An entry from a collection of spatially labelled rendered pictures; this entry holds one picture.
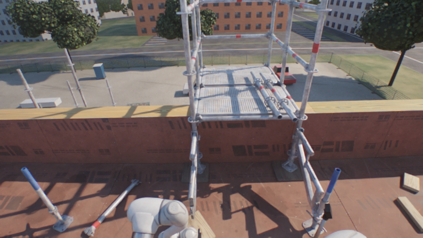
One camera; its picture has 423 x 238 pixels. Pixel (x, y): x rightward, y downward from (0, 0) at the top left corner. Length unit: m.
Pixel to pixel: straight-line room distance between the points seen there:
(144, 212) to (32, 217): 1.81
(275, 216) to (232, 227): 0.43
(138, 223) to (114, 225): 1.14
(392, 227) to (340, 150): 0.90
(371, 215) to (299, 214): 0.69
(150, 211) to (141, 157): 1.56
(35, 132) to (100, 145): 0.80
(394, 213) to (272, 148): 1.31
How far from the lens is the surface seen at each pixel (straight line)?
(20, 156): 3.65
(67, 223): 2.61
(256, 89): 2.61
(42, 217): 2.82
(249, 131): 2.35
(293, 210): 2.34
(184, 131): 2.34
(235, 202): 2.29
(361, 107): 2.79
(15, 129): 3.33
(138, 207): 1.25
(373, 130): 2.96
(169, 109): 2.37
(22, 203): 3.11
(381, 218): 2.66
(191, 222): 2.17
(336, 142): 2.83
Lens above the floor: 1.90
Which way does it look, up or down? 30 degrees down
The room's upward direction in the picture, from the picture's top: 2 degrees counter-clockwise
